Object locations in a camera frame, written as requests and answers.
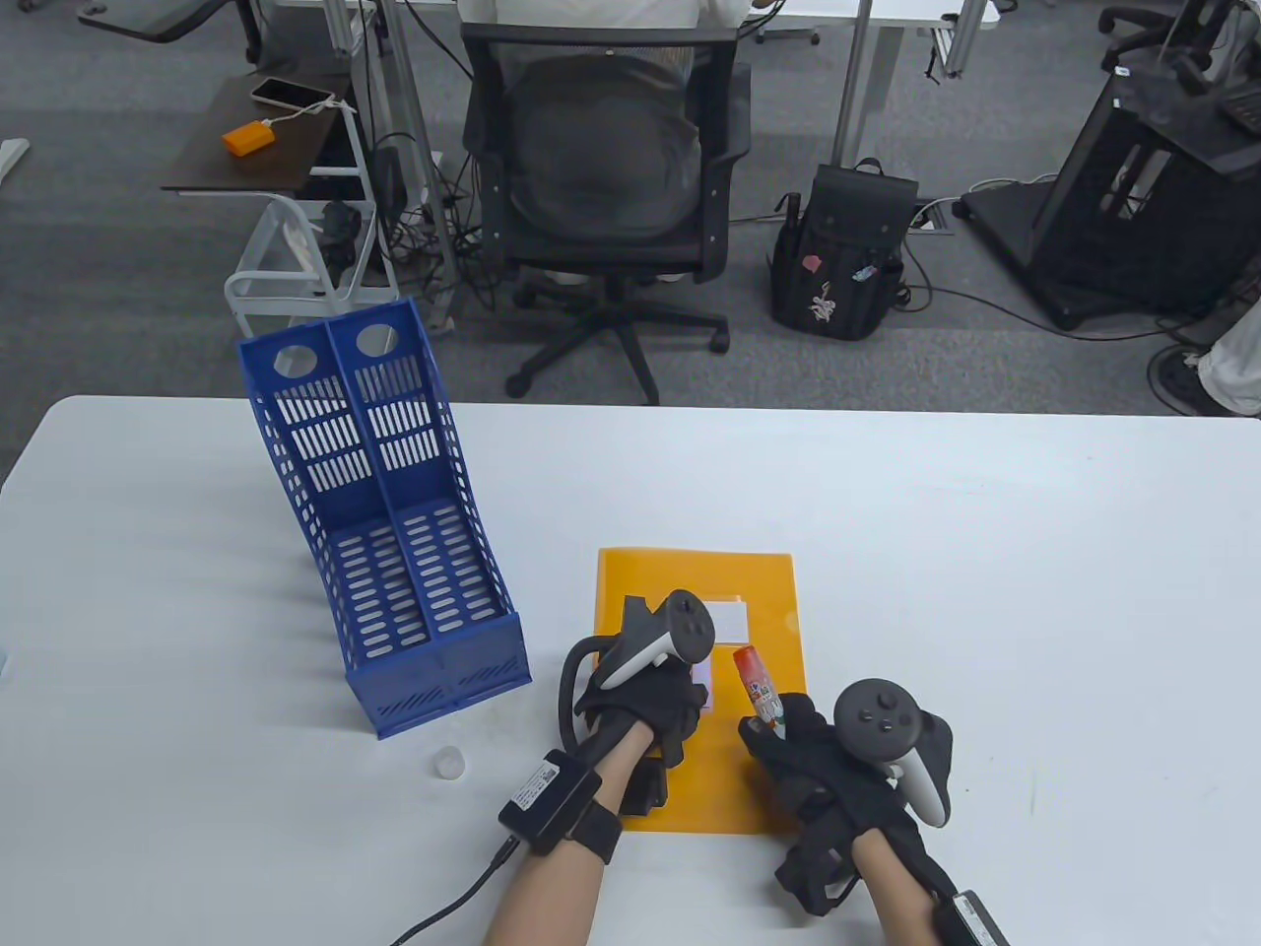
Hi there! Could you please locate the person's right hand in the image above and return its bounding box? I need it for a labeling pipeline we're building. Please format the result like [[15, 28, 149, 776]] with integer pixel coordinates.
[[739, 695, 917, 845]]

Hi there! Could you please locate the person's left hand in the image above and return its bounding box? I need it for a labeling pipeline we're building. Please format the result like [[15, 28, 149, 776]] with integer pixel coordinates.
[[576, 658, 710, 768]]

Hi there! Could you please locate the pink glue stick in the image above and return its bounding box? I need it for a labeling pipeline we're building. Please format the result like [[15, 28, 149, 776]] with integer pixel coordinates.
[[734, 645, 789, 740]]

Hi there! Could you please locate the orange L-shaped folder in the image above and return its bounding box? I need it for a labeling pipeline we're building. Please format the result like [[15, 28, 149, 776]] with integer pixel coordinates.
[[593, 548, 807, 837]]

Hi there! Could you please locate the person's left forearm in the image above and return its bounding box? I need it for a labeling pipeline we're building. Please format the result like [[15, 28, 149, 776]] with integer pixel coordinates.
[[483, 719, 656, 946]]

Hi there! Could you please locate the person's right forearm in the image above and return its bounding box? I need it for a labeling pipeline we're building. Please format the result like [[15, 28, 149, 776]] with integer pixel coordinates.
[[852, 833, 962, 946]]

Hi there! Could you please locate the black and white hand controller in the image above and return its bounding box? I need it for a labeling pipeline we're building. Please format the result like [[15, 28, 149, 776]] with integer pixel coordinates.
[[834, 678, 954, 829], [560, 589, 715, 752]]

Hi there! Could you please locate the white paper label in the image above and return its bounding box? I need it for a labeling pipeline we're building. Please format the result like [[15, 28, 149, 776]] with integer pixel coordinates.
[[690, 591, 748, 642]]

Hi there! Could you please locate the blue plastic file rack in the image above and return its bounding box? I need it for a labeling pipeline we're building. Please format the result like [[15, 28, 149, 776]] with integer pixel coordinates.
[[238, 301, 533, 740]]

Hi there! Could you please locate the black mesh office chair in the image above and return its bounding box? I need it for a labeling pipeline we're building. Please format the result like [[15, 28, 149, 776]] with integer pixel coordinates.
[[463, 18, 752, 407]]

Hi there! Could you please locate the black backpack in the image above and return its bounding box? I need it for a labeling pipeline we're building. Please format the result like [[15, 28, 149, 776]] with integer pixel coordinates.
[[768, 158, 919, 343]]

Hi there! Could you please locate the white rolling cart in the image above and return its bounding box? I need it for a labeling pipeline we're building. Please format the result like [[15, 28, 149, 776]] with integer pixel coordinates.
[[225, 194, 400, 341]]

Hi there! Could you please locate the black handheld device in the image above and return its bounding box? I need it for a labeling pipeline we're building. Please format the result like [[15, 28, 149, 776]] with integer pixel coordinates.
[[320, 200, 364, 282]]

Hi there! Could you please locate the black equipment stand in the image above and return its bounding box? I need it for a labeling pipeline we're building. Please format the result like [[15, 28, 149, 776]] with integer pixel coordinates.
[[961, 54, 1261, 331]]

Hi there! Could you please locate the white desk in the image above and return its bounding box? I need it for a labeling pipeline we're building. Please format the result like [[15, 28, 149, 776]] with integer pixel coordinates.
[[759, 0, 996, 169]]

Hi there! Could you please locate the brown side table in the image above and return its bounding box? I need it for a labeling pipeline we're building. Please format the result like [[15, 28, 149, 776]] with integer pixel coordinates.
[[163, 74, 361, 195]]

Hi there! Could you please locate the white smartphone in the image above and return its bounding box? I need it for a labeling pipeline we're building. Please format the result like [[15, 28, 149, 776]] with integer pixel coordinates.
[[250, 77, 334, 109]]

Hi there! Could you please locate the black swivel chair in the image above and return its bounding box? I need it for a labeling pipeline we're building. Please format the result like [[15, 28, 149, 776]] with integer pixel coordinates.
[[1098, 0, 1247, 75]]

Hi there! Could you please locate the dark grey chair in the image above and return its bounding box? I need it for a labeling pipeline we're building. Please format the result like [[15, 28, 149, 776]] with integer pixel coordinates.
[[77, 0, 265, 65]]

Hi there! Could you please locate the black wrist camera unit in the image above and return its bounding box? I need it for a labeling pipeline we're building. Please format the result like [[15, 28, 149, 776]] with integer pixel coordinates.
[[498, 751, 602, 853], [934, 890, 1011, 946]]

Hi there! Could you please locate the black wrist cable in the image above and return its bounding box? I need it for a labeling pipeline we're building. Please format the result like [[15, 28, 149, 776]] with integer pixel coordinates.
[[391, 836, 523, 946]]

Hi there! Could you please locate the grey metal desk frame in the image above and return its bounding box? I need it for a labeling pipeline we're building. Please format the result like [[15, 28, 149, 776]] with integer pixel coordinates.
[[266, 0, 464, 336]]

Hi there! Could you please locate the white charging cable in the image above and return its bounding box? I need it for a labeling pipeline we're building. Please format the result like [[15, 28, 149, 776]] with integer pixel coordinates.
[[268, 97, 358, 129]]

